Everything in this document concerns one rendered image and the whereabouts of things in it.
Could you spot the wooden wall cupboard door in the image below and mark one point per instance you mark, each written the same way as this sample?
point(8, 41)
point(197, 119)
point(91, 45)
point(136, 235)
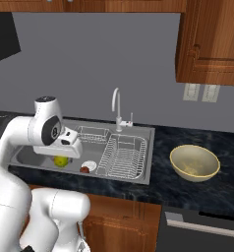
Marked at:
point(210, 41)

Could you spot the yellow-green pear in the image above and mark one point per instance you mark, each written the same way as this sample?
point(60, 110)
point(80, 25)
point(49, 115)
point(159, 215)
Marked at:
point(61, 160)

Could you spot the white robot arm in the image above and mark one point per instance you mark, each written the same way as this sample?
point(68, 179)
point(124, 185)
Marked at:
point(11, 164)

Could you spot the stainless steel sink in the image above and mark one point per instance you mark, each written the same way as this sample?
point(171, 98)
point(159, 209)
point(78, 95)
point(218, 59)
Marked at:
point(89, 149)

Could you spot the beige bowl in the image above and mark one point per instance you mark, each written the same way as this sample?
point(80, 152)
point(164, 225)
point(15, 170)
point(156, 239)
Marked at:
point(194, 163)

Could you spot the white wall socket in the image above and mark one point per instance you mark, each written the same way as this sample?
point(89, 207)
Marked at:
point(210, 93)
point(191, 92)

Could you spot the silver tap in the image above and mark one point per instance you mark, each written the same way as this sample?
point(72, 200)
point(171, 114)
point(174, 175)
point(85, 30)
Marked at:
point(117, 108)

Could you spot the wooden wall cupboard run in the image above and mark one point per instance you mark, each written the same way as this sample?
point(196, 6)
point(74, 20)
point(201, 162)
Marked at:
point(89, 5)

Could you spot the wooden base cupboard door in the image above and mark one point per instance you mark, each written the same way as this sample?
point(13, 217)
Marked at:
point(120, 223)

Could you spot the black dishwasher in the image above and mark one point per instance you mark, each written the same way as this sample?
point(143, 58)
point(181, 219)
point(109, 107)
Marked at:
point(201, 231)

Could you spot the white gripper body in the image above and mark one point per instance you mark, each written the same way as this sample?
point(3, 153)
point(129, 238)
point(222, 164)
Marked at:
point(58, 149)

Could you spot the red apple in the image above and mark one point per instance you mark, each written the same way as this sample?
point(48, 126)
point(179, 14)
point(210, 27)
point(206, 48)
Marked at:
point(84, 169)

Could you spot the black extractor hood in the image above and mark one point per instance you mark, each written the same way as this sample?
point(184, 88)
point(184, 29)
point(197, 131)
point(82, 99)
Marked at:
point(2, 36)

